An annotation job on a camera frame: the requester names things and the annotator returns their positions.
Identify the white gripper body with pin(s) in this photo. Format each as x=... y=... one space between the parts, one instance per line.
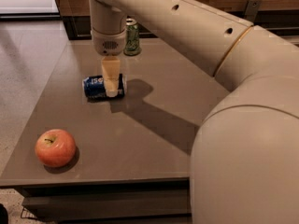
x=108 y=44

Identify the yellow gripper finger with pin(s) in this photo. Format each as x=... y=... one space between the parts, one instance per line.
x=111 y=66

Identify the blue pepsi can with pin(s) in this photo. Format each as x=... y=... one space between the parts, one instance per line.
x=94 y=87

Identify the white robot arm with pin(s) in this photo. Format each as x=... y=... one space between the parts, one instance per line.
x=245 y=157

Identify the green soda can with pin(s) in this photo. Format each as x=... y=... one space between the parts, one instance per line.
x=132 y=46

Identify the red apple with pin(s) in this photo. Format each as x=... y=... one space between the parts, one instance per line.
x=55 y=148

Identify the grey drawer cabinet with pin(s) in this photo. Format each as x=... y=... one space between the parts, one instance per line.
x=106 y=201

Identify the right metal bracket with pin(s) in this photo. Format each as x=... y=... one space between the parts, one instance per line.
x=251 y=9

